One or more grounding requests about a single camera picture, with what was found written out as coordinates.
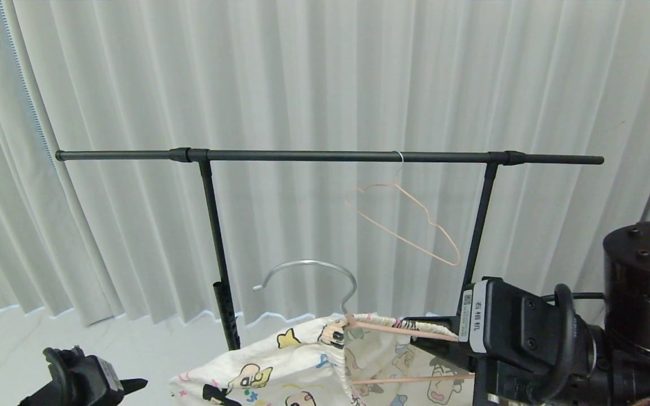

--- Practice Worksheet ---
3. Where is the black clothes rack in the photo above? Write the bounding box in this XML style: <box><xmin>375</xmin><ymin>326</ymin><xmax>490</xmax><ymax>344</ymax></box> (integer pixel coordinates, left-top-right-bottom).
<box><xmin>55</xmin><ymin>148</ymin><xmax>605</xmax><ymax>351</ymax></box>

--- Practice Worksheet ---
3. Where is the cream printed garment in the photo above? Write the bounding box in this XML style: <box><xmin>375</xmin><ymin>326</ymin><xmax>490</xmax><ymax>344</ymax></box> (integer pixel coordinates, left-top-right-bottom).
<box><xmin>168</xmin><ymin>313</ymin><xmax>475</xmax><ymax>406</ymax></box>

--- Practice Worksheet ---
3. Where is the pink clothes hanger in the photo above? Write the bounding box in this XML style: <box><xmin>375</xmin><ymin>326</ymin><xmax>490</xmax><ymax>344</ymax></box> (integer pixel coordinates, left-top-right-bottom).
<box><xmin>253</xmin><ymin>259</ymin><xmax>475</xmax><ymax>387</ymax></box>
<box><xmin>345</xmin><ymin>151</ymin><xmax>461</xmax><ymax>267</ymax></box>

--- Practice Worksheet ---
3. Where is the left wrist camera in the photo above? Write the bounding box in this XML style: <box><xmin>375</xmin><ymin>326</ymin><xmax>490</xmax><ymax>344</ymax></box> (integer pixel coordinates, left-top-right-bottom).
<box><xmin>68</xmin><ymin>354</ymin><xmax>124</xmax><ymax>404</ymax></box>

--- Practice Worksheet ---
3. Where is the black cable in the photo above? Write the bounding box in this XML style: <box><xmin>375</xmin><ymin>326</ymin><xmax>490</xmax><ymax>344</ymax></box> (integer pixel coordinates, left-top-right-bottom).
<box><xmin>528</xmin><ymin>284</ymin><xmax>605</xmax><ymax>404</ymax></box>
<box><xmin>42</xmin><ymin>346</ymin><xmax>86</xmax><ymax>395</ymax></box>

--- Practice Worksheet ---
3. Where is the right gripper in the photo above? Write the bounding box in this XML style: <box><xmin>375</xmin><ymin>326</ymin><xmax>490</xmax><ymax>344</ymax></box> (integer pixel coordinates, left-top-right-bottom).
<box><xmin>404</xmin><ymin>316</ymin><xmax>613</xmax><ymax>406</ymax></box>

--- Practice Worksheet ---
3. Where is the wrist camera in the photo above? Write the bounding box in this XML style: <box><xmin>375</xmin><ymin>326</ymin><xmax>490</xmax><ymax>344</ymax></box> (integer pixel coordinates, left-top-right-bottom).
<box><xmin>456</xmin><ymin>276</ymin><xmax>577</xmax><ymax>376</ymax></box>
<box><xmin>68</xmin><ymin>354</ymin><xmax>124</xmax><ymax>404</ymax></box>

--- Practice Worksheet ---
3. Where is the white curtain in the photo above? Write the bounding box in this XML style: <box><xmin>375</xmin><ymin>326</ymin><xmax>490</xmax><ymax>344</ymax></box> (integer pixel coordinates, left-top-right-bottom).
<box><xmin>0</xmin><ymin>0</ymin><xmax>650</xmax><ymax>328</ymax></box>

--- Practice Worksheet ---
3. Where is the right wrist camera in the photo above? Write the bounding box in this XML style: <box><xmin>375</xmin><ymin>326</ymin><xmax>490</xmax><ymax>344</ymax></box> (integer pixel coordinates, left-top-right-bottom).
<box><xmin>456</xmin><ymin>276</ymin><xmax>577</xmax><ymax>376</ymax></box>

